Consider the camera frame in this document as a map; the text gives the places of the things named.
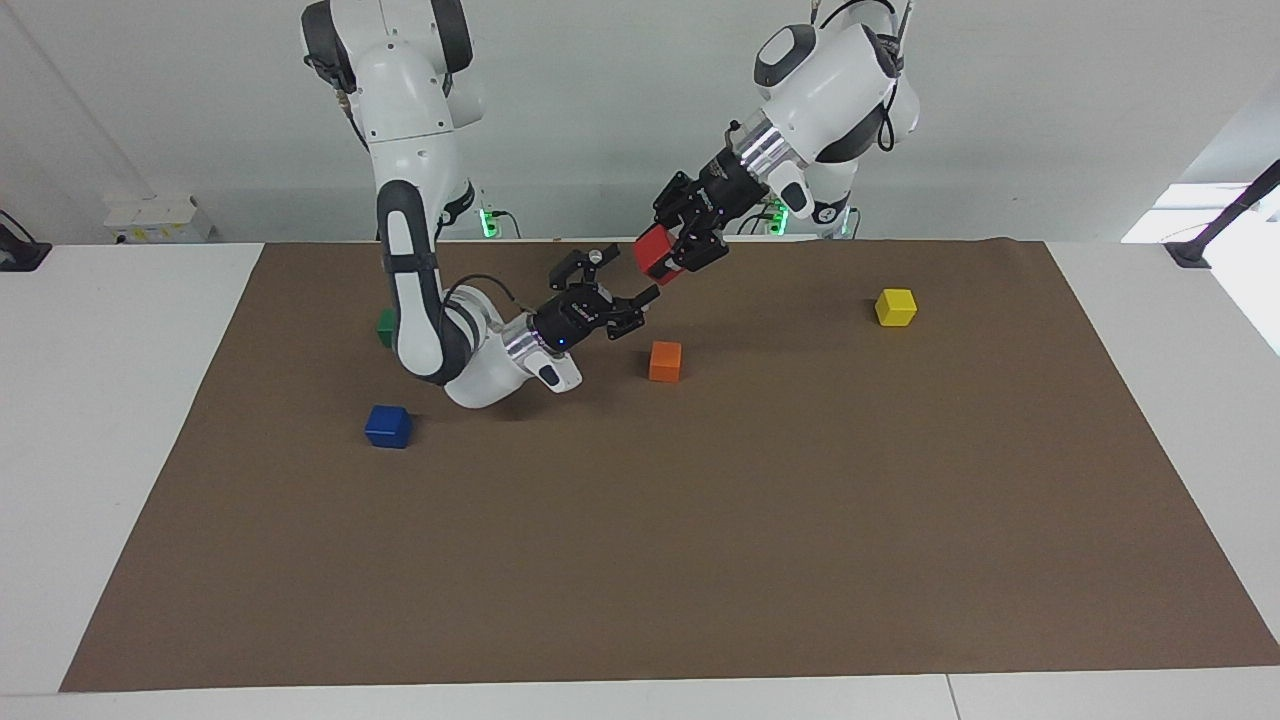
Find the yellow wooden block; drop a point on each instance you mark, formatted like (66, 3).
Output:
(896, 308)

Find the blue wooden block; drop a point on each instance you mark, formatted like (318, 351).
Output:
(388, 428)

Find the brown paper mat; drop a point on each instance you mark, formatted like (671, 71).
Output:
(640, 540)

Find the black table clamp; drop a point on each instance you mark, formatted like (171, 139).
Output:
(22, 255)

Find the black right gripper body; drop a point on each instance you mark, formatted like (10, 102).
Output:
(570, 320)

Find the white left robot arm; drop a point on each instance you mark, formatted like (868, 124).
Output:
(830, 80)

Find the white box yellow labels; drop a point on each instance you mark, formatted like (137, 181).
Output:
(160, 220)

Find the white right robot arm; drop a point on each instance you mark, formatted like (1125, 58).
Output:
(410, 250)

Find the black angled stand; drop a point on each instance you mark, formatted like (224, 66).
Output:
(1190, 252)

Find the green wooden block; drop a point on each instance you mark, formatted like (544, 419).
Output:
(385, 326)

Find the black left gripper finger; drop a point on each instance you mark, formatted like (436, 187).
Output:
(700, 250)
(672, 217)

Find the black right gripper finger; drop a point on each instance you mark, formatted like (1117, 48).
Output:
(630, 305)
(580, 262)

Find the orange wooden block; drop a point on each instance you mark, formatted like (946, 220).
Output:
(665, 362)

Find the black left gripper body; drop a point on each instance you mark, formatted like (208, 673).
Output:
(715, 195)

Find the red wooden block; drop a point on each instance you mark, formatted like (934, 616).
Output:
(655, 252)

